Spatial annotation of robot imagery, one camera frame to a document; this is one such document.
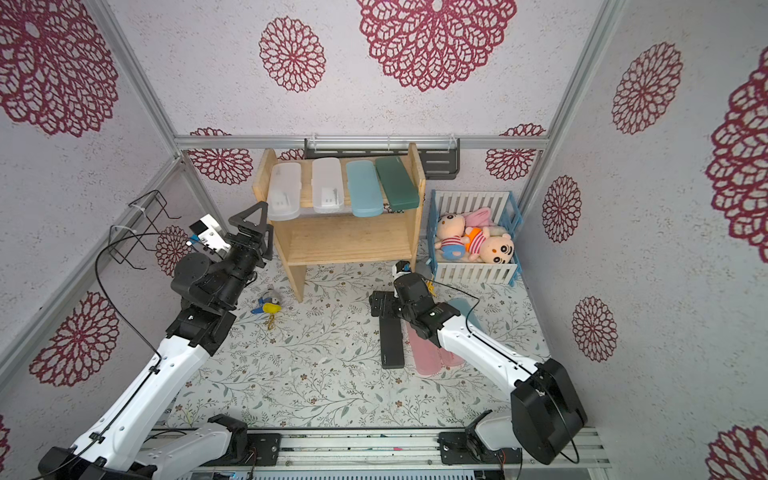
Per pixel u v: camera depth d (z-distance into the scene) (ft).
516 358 1.51
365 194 2.30
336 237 3.07
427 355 2.91
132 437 1.30
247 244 1.78
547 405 1.35
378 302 2.43
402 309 2.04
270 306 3.19
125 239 2.40
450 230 3.45
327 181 2.49
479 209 3.69
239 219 1.79
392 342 3.03
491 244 3.28
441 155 3.19
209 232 1.88
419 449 2.45
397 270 2.47
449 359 2.87
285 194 2.28
